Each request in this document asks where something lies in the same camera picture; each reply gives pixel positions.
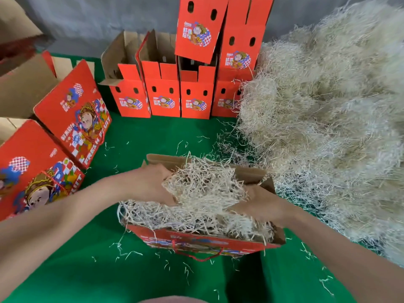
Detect person's left hand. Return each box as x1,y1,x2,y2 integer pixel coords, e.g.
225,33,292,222
118,162,181,207

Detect person's right hand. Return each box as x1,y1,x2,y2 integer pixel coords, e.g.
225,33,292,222
227,183,295,226

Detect small straw filler clump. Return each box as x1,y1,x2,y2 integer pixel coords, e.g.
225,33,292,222
117,154,276,244

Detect red cardboard box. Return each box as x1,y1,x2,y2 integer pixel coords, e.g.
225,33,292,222
174,0,230,66
117,152,287,260
217,0,276,83
178,56,217,121
98,31,153,119
211,79,242,119
136,29,183,119

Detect group of red boxes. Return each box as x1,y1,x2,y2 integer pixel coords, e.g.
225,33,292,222
0,0,114,222

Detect pile of wood wool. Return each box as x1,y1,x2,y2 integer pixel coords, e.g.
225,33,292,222
218,0,404,266

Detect person's right forearm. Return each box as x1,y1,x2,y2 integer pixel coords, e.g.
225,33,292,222
281,205,404,303

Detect person's left forearm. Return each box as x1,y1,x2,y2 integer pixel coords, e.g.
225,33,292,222
0,176,136,303

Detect person's pink clothing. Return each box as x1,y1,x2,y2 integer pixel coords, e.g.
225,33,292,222
138,295,210,303

